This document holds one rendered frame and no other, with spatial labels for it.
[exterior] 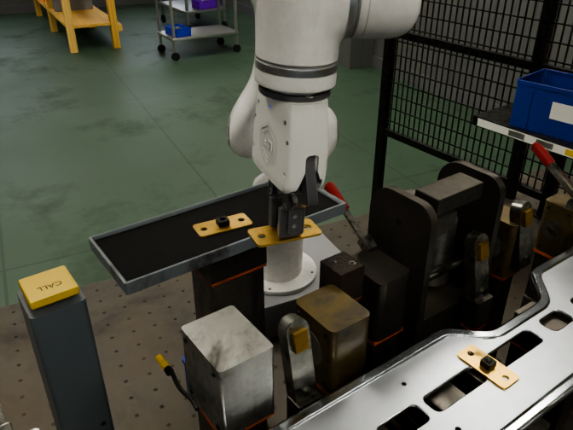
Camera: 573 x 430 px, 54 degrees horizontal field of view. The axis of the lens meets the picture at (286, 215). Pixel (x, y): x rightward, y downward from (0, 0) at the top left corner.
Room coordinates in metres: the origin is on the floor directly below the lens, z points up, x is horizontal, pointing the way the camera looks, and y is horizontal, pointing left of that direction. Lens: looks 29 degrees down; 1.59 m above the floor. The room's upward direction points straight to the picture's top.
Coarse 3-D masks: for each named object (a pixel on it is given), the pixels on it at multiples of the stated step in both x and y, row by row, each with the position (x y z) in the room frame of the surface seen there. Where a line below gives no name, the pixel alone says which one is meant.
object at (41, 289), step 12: (36, 276) 0.60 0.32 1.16; (48, 276) 0.60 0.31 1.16; (60, 276) 0.60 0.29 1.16; (24, 288) 0.57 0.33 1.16; (36, 288) 0.57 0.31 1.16; (48, 288) 0.57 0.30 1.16; (60, 288) 0.57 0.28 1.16; (72, 288) 0.57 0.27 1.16; (36, 300) 0.55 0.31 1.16; (48, 300) 0.55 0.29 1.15
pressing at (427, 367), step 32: (544, 288) 0.78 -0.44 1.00; (512, 320) 0.70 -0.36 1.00; (416, 352) 0.62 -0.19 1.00; (448, 352) 0.63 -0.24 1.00; (544, 352) 0.63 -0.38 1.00; (352, 384) 0.56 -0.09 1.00; (384, 384) 0.56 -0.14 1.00; (416, 384) 0.56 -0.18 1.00; (544, 384) 0.56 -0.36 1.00; (320, 416) 0.51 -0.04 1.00; (352, 416) 0.51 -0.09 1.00; (384, 416) 0.51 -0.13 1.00; (448, 416) 0.51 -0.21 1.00; (480, 416) 0.51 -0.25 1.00; (512, 416) 0.51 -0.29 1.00
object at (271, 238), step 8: (304, 224) 0.59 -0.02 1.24; (312, 224) 0.59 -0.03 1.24; (248, 232) 0.57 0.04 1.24; (256, 232) 0.57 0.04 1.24; (264, 232) 0.57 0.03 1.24; (272, 232) 0.57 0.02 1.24; (304, 232) 0.57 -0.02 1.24; (312, 232) 0.58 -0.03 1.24; (320, 232) 0.58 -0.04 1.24; (256, 240) 0.55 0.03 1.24; (264, 240) 0.55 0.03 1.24; (272, 240) 0.55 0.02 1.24; (280, 240) 0.55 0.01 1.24; (288, 240) 0.56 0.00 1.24; (296, 240) 0.56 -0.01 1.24
